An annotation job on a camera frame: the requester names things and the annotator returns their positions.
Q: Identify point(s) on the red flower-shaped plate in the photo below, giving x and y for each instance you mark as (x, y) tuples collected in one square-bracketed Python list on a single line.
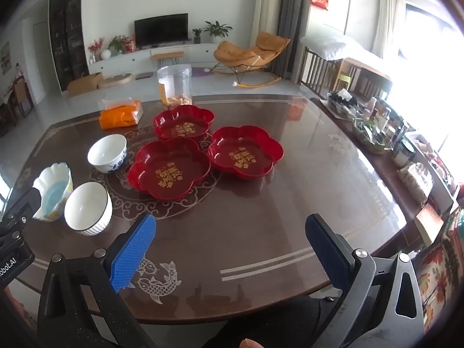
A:
[(246, 152), (181, 123), (166, 170)]

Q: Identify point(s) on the low wooden tray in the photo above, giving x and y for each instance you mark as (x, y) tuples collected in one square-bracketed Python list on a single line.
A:
[(116, 80)]

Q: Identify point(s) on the covered standing air conditioner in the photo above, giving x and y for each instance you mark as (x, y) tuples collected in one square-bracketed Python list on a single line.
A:
[(266, 7)]

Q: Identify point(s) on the black television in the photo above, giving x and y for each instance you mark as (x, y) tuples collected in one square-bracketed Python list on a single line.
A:
[(161, 31)]

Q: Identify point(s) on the dark flat scale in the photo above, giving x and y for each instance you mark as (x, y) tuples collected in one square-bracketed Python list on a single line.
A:
[(143, 76)]

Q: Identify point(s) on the white pillow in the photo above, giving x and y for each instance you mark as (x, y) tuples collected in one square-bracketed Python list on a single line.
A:
[(330, 48)]

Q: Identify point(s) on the white sheer curtain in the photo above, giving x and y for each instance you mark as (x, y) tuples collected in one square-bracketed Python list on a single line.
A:
[(388, 21)]

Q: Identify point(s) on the floral cushion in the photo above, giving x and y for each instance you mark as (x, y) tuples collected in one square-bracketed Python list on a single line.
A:
[(440, 272)]

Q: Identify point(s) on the orange tissue pack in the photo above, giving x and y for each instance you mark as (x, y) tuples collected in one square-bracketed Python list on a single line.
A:
[(119, 116)]

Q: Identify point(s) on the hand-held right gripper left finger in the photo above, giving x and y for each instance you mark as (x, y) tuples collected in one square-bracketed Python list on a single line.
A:
[(133, 252)]

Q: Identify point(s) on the framed wall painting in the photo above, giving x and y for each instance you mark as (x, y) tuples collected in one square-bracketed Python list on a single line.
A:
[(5, 58)]

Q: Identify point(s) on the wooden stool with metal legs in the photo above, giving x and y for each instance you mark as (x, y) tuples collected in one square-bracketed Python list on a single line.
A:
[(167, 56)]

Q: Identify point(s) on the cluster of cosmetic bottles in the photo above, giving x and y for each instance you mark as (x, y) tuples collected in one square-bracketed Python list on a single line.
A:
[(377, 127)]

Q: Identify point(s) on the wooden dining chair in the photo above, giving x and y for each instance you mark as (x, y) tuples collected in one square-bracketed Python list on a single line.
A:
[(22, 96)]

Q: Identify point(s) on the grey curtain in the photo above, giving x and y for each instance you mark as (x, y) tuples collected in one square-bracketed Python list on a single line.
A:
[(292, 25)]

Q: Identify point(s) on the purple round mat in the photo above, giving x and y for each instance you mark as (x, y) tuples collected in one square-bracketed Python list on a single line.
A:
[(202, 72)]

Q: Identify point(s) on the scalloped white and blue bowl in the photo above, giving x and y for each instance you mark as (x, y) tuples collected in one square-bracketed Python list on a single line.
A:
[(52, 192)]

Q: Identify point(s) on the dark glass display cabinet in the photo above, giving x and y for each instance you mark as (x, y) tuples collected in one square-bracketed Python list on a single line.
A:
[(67, 36)]

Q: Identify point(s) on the dark wooden bench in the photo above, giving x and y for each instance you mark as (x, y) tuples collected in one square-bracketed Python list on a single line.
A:
[(326, 72)]

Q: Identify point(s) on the red gift box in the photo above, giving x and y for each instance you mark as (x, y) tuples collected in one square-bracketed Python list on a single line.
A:
[(129, 46)]

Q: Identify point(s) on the white ribbed bowl black rim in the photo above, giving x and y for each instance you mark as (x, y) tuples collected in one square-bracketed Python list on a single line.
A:
[(87, 206)]

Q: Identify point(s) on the green plant with red leaves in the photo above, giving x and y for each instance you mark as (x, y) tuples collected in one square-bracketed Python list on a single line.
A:
[(119, 43)]

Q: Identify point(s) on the clear plastic snack jar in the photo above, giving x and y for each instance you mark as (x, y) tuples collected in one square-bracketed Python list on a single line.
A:
[(174, 83)]

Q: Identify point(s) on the red flowers in vase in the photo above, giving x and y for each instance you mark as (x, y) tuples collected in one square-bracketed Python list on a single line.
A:
[(95, 47)]

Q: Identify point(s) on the small potted green plant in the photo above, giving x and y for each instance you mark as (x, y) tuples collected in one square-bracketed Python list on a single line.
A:
[(197, 35)]

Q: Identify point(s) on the cardboard box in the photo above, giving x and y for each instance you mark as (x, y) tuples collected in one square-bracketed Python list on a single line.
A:
[(83, 85)]

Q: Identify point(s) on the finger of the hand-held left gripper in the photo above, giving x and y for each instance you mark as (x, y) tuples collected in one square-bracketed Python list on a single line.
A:
[(21, 203)]

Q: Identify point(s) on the person's dark trousers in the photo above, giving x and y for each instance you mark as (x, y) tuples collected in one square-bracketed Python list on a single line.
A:
[(275, 322)]

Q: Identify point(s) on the person's right hand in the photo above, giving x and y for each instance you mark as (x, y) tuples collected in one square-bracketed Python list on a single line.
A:
[(252, 343)]

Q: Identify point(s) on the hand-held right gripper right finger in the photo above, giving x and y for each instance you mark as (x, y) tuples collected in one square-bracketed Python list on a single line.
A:
[(326, 253)]

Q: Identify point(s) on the white bowl with blue pattern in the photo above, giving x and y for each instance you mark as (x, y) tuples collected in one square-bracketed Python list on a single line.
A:
[(107, 150)]

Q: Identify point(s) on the round white vase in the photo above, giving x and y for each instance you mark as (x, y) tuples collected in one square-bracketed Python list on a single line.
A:
[(105, 54)]

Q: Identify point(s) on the large potted green plant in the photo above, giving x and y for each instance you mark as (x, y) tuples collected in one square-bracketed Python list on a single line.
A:
[(217, 31)]

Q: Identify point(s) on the white television cabinet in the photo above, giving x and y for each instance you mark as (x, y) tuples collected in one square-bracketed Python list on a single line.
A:
[(199, 52)]

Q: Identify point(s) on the orange rocking chair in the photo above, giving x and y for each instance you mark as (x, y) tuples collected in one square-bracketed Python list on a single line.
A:
[(250, 52)]

